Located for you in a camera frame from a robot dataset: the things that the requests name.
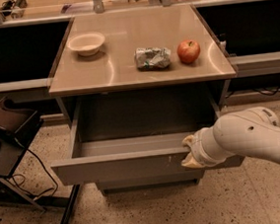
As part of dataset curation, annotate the grey bottom drawer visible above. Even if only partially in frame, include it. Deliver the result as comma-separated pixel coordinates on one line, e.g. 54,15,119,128
97,170,204,191

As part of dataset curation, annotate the grey drawer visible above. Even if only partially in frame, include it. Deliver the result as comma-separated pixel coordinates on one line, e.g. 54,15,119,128
97,170,204,191
44,84,246,188

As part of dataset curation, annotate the grey drawer cabinet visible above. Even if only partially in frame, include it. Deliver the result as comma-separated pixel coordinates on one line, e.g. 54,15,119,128
40,0,247,201

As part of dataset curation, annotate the white paper bowl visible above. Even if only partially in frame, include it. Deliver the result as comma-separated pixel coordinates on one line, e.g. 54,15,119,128
67,32,105,57

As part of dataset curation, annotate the grey top drawer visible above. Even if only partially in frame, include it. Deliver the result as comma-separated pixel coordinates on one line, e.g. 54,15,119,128
44,84,246,188

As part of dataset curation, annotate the black cable on floor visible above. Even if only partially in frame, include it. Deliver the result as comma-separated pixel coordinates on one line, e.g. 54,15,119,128
5,145,60,201

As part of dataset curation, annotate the crumpled silver chip bag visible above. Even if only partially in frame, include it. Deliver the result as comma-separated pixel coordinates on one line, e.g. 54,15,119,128
134,47,172,70

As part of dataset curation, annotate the red apple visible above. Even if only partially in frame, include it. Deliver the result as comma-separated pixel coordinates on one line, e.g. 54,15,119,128
176,39,200,64

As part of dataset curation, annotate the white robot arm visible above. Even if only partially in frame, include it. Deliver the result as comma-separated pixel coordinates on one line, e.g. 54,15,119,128
181,107,280,169

